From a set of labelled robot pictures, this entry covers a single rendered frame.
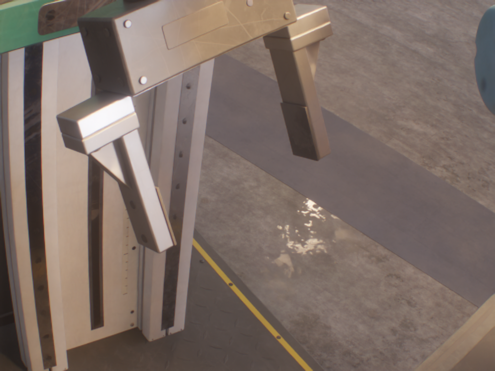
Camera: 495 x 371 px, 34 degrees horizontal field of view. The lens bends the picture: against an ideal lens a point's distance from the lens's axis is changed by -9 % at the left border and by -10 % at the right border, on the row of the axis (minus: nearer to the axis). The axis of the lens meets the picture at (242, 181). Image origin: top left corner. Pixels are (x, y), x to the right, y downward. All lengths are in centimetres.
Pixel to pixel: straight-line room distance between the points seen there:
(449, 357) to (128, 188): 35
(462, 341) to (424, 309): 152
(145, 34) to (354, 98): 256
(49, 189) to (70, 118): 78
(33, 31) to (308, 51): 36
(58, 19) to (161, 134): 49
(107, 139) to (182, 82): 79
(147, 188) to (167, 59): 8
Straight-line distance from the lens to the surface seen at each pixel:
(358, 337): 216
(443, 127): 302
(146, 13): 49
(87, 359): 160
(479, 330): 79
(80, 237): 143
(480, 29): 52
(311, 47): 60
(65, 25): 88
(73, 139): 50
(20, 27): 86
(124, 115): 50
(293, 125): 60
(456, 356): 76
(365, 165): 271
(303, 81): 58
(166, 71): 50
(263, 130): 277
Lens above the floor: 156
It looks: 38 degrees down
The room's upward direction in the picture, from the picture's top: 9 degrees clockwise
